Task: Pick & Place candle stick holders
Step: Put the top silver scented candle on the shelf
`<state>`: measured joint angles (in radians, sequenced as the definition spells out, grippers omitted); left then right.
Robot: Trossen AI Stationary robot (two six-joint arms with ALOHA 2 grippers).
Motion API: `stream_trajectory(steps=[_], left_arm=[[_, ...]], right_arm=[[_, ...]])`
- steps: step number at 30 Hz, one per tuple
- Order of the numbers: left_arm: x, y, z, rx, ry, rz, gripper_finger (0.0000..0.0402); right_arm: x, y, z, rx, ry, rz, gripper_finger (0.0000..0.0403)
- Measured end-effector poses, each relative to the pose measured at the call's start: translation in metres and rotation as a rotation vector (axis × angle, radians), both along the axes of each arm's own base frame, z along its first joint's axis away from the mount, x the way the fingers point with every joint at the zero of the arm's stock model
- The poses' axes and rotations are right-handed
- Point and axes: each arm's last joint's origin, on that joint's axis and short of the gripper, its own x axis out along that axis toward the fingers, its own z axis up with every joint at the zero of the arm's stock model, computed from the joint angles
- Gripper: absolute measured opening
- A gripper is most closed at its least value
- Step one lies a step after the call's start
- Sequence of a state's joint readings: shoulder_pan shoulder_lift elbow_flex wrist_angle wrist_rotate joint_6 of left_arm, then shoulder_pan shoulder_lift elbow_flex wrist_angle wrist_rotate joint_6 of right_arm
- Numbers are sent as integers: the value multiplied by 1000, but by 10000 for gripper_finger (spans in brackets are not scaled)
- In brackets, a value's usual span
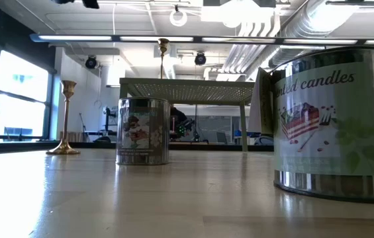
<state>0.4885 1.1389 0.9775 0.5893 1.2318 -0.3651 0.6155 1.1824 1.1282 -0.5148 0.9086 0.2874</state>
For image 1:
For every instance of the silver candle tin cake label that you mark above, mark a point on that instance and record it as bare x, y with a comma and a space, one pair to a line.
325, 132

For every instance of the black metal rig frame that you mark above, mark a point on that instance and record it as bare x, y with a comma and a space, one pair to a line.
190, 146

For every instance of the silver candle tin snowman label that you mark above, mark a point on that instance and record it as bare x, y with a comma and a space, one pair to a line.
143, 132

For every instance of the black round ceiling spotlight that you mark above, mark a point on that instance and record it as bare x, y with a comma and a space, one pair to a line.
200, 59
91, 62

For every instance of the long ceiling light bar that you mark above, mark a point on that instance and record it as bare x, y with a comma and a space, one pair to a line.
157, 38

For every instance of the person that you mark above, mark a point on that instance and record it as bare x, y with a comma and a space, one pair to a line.
178, 124

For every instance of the large window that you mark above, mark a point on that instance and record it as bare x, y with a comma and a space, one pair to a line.
21, 99

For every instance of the black ceiling track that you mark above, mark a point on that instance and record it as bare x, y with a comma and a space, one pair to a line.
355, 2

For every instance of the white mesh-top rack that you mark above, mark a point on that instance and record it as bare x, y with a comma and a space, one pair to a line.
190, 91

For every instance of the tall brass candlestick holder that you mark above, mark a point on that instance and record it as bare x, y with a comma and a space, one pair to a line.
65, 125
163, 44

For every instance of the silver ventilation duct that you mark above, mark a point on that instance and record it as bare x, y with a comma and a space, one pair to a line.
309, 23

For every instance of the white ceiling light panel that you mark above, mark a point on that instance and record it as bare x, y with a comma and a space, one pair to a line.
239, 15

